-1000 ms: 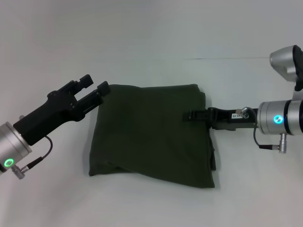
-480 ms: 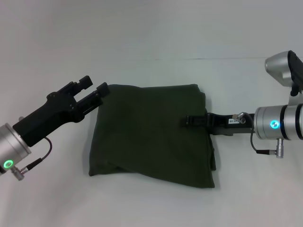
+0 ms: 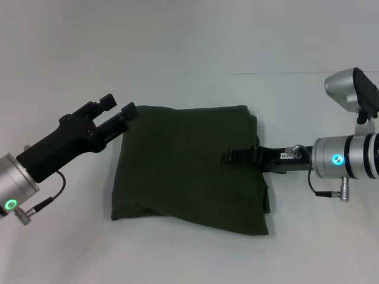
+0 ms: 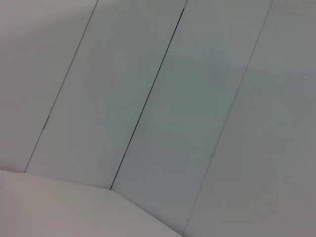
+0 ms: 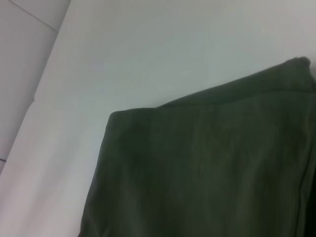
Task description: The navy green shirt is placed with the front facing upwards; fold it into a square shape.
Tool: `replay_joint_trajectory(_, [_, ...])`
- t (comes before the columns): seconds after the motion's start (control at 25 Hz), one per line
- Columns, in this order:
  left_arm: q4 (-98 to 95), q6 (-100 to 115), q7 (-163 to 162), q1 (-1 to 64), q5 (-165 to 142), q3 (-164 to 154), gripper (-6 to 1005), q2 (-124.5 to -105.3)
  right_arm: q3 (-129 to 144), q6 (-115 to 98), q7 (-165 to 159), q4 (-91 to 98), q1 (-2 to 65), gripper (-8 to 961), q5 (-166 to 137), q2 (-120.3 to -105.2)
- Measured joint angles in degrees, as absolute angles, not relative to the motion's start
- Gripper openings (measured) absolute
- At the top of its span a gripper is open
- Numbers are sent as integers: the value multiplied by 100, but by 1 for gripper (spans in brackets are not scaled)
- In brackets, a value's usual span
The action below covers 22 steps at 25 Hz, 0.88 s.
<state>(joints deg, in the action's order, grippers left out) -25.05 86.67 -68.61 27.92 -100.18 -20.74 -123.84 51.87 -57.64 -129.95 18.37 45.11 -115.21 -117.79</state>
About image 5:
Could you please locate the dark green printed t-shirt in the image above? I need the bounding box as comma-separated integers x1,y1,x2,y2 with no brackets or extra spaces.
78,56,316,237

